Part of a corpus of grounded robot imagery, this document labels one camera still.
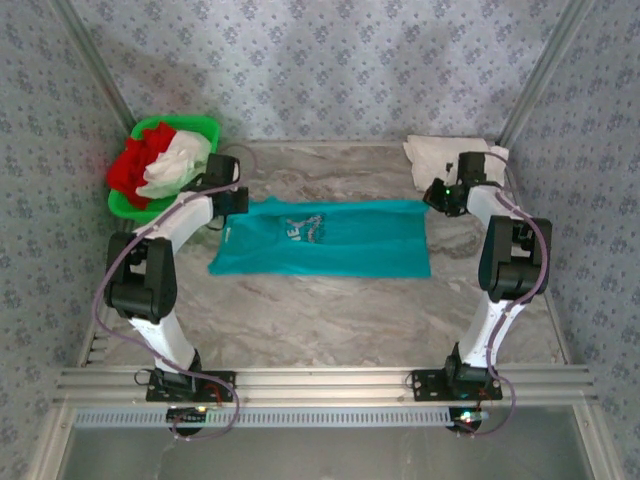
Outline teal t-shirt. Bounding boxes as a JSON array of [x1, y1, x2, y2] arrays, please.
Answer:
[[207, 197, 432, 280]]

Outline folded white t-shirt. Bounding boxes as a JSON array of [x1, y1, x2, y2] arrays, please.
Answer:
[[402, 133, 511, 192]]

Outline green plastic basket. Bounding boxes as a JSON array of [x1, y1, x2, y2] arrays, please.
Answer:
[[108, 114, 222, 225]]

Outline crumpled white t-shirt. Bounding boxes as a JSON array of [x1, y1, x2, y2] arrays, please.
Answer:
[[134, 130, 214, 200]]

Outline red t-shirt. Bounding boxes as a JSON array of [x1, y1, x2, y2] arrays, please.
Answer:
[[105, 122, 179, 211]]

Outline small controller board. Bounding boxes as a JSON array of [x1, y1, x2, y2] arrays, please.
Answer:
[[448, 407, 489, 435], [165, 405, 209, 436]]

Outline grey metal lower panel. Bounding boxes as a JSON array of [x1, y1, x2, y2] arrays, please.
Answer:
[[29, 403, 619, 480]]

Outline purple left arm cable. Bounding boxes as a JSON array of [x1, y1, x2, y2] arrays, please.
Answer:
[[91, 143, 259, 441]]

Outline aluminium frame post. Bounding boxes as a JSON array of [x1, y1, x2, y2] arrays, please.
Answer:
[[497, 0, 596, 147], [49, 0, 139, 136]]

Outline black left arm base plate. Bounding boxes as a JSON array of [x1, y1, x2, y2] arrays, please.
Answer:
[[145, 369, 237, 404]]

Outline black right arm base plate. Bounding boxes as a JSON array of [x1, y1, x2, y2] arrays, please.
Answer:
[[410, 368, 503, 402]]

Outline aluminium rail beam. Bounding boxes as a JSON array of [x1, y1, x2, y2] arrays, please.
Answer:
[[52, 364, 599, 405]]

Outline grey slotted cable duct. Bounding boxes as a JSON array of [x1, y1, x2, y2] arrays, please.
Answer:
[[73, 405, 489, 429]]

